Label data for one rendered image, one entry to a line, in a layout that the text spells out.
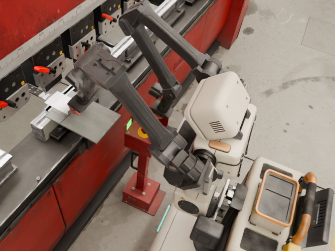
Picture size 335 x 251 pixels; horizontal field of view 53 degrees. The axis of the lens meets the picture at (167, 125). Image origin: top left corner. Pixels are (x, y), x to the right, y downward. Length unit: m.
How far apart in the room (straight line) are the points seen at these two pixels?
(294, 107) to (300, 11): 1.68
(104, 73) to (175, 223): 1.34
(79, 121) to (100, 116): 0.09
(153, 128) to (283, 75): 2.65
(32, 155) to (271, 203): 1.03
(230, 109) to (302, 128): 2.07
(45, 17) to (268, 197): 1.10
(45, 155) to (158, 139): 0.67
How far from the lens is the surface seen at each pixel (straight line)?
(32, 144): 1.59
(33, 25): 1.22
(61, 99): 1.56
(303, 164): 2.88
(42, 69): 1.26
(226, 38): 3.56
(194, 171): 1.08
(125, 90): 0.87
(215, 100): 1.06
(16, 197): 1.47
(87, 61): 0.88
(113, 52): 1.84
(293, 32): 4.19
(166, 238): 1.99
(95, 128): 1.44
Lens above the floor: 2.13
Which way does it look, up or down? 51 degrees down
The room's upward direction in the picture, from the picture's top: 10 degrees clockwise
